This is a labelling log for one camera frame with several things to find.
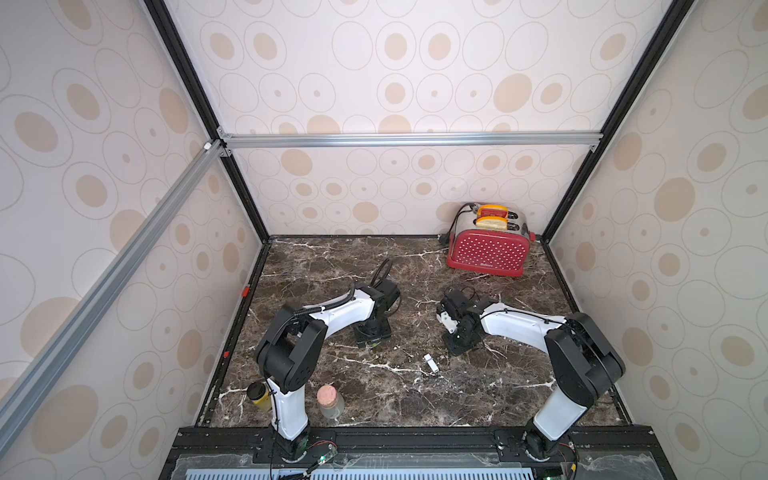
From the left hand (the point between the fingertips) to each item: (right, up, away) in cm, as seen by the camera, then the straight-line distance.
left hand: (385, 340), depth 90 cm
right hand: (+20, -4, +1) cm, 21 cm away
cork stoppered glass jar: (-13, -10, -18) cm, 24 cm away
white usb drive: (+13, -6, -2) cm, 15 cm away
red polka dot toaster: (+34, +31, +7) cm, 47 cm away
